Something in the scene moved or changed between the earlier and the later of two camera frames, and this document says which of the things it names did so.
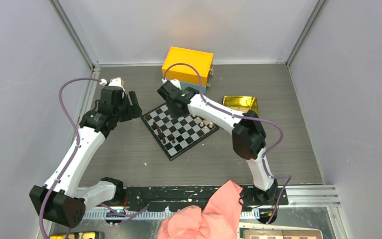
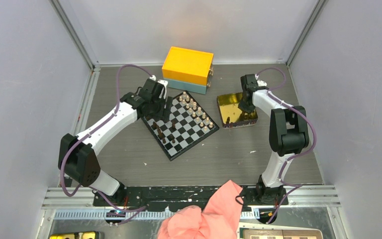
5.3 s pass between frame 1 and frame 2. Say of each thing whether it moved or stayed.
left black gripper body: moved
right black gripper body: moved
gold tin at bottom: stayed
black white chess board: stayed
